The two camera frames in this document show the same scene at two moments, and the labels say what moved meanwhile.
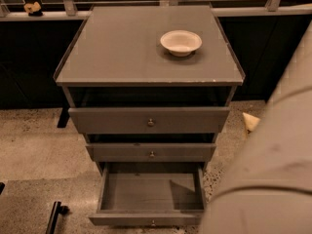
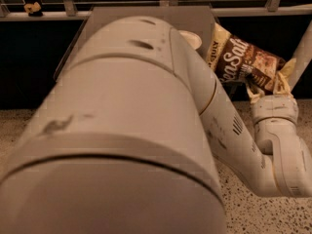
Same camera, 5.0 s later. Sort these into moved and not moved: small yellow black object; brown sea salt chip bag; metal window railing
Moved: brown sea salt chip bag
Not moved: small yellow black object; metal window railing
